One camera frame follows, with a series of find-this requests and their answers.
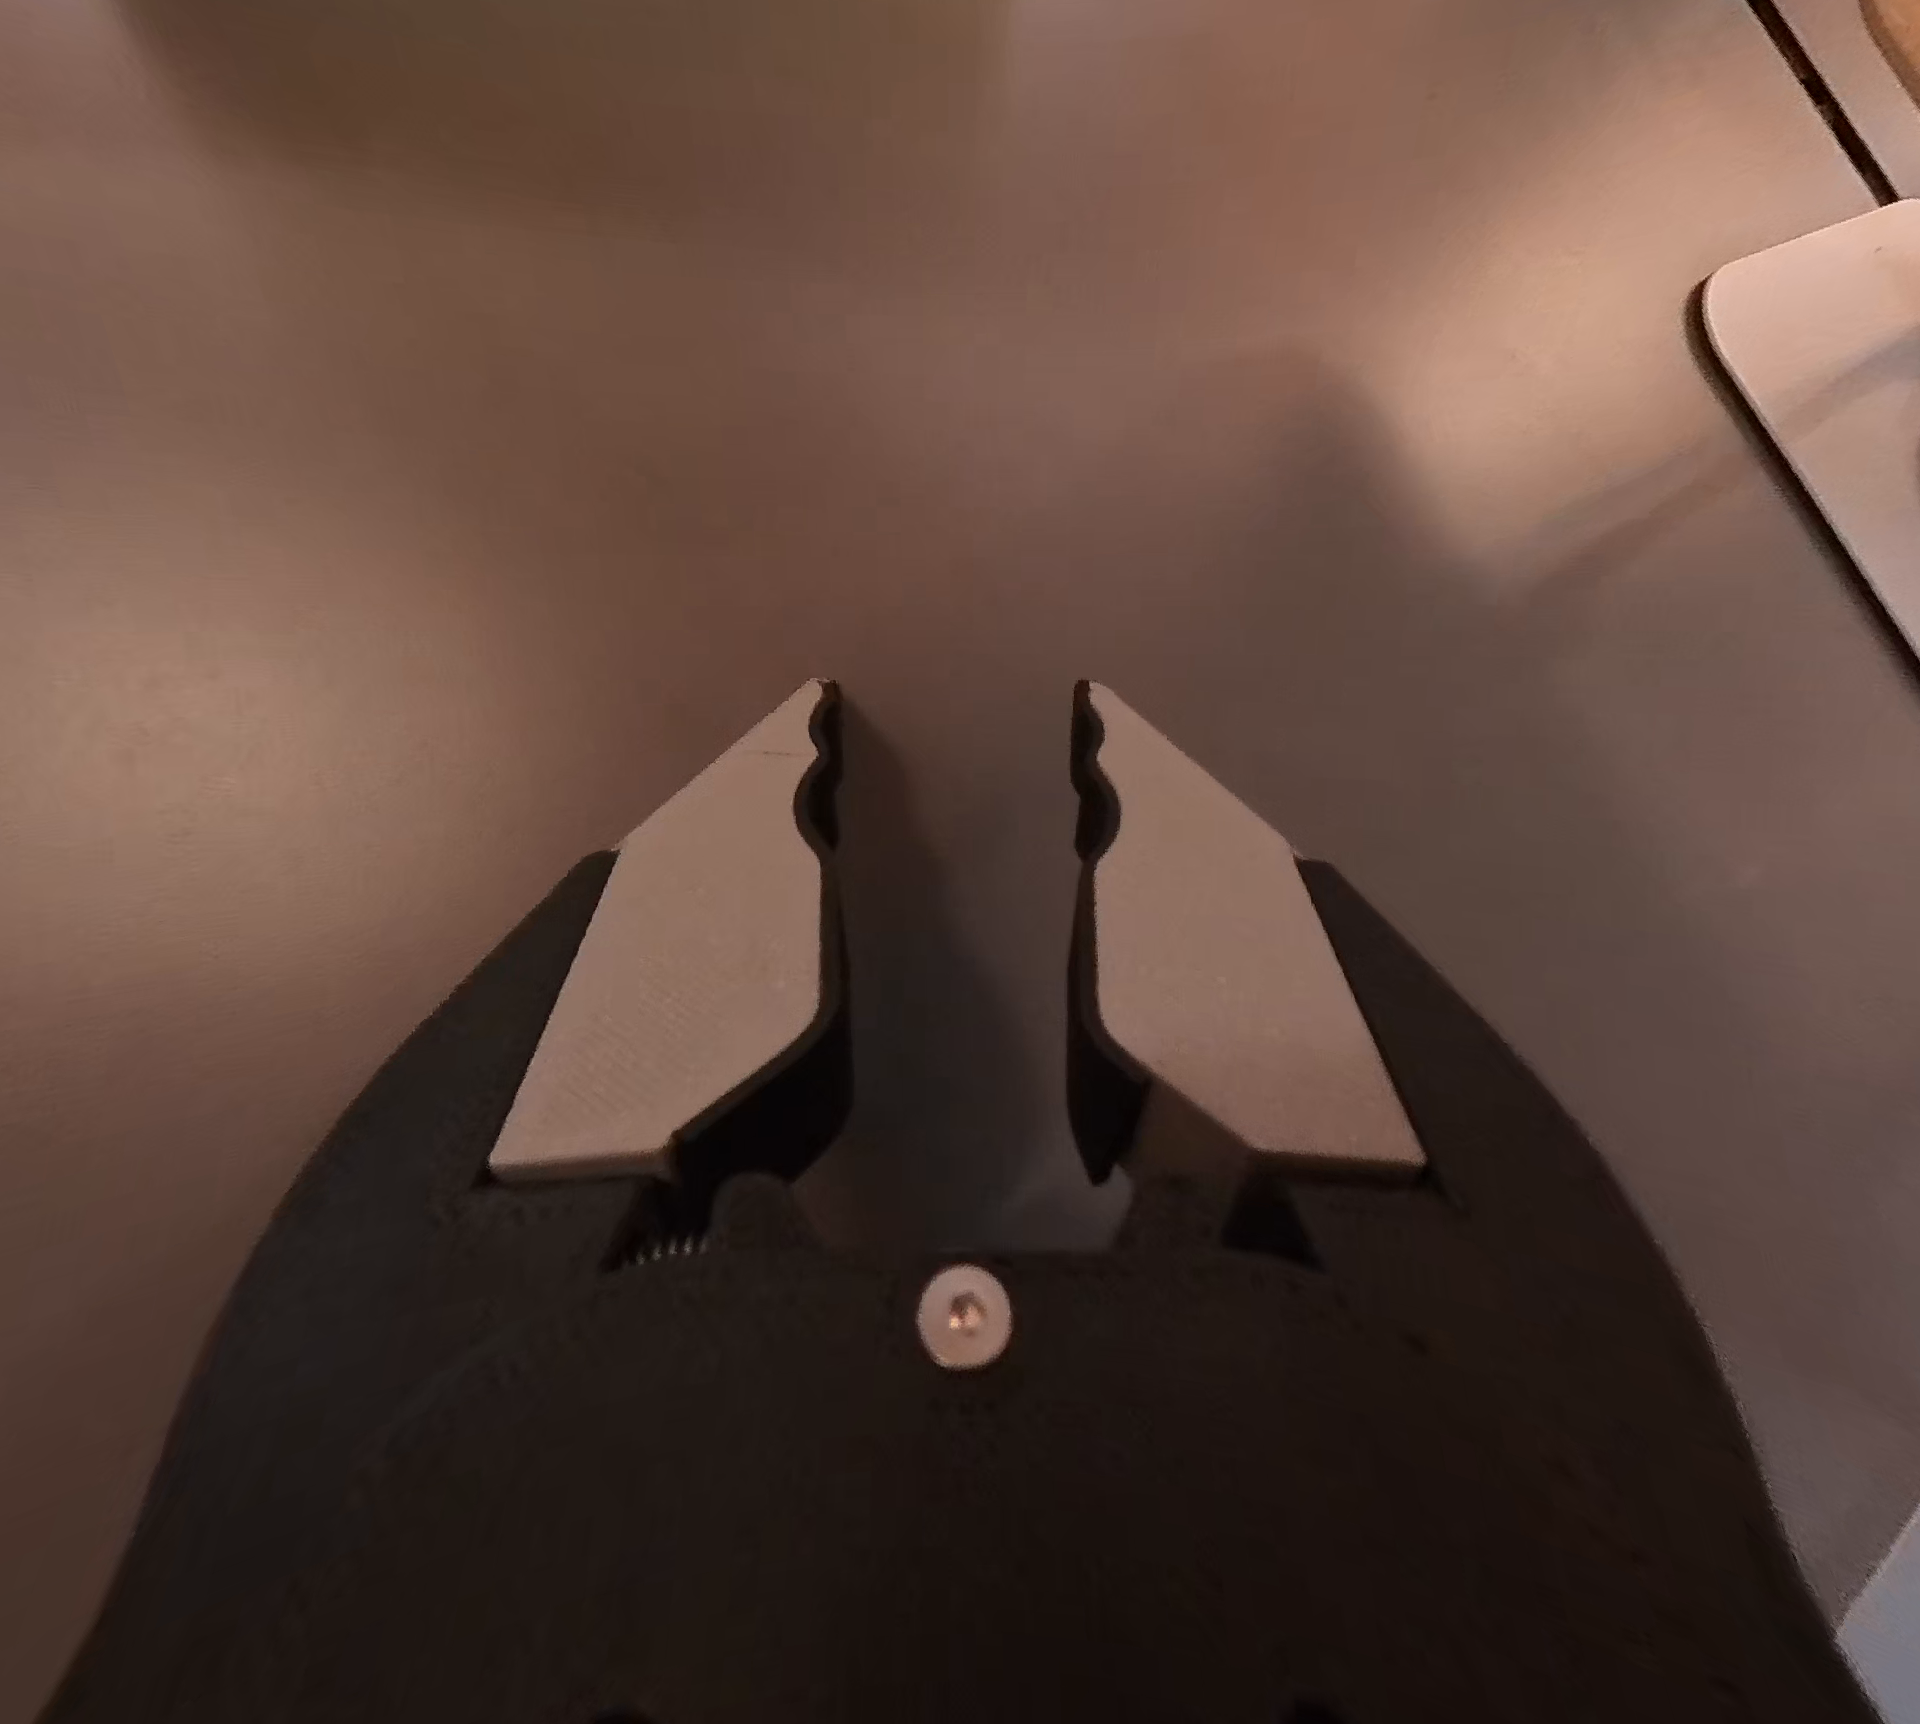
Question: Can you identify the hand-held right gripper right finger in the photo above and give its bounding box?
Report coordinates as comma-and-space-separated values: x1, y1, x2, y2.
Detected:
1069, 678, 1429, 1250

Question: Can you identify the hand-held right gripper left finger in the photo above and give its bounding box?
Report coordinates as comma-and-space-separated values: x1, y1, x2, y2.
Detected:
487, 676, 855, 1246

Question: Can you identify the white monitor stand base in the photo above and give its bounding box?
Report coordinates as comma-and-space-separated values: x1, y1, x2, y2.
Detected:
1698, 200, 1920, 695

